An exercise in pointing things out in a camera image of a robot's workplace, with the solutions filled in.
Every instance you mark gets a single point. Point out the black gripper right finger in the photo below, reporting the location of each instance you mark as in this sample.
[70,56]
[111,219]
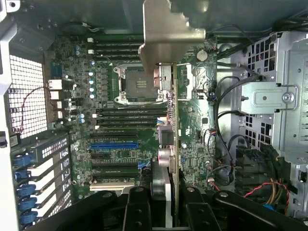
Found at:
[199,216]

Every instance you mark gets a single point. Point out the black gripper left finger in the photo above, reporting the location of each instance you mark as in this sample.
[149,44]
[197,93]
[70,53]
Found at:
[137,211]

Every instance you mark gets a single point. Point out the white expansion slot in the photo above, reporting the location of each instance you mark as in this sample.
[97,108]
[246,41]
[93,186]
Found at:
[110,187]

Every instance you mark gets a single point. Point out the black expansion slot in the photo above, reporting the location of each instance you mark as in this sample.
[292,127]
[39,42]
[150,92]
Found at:
[115,176]
[115,167]

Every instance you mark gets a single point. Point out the blue expansion slot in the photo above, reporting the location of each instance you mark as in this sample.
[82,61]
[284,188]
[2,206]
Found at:
[113,145]

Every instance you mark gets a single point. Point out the black RAM slot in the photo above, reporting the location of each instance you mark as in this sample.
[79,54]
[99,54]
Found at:
[125,126]
[118,45]
[130,111]
[125,121]
[118,58]
[127,116]
[118,51]
[118,38]

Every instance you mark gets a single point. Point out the blue slot clip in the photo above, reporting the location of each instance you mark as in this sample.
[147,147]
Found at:
[22,175]
[29,217]
[27,204]
[22,160]
[25,190]

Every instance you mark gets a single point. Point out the green motherboard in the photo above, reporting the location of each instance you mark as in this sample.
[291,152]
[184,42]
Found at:
[192,120]

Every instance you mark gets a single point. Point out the CPU socket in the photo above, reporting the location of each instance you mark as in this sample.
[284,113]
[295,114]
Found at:
[134,84]

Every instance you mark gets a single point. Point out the silver coin battery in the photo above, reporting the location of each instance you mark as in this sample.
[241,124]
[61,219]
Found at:
[202,55]

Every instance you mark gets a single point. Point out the open dark grey PC case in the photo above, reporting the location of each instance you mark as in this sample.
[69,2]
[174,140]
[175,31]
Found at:
[4,108]

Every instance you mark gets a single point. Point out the metal disk bay cage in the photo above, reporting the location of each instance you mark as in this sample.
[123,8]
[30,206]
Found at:
[288,72]

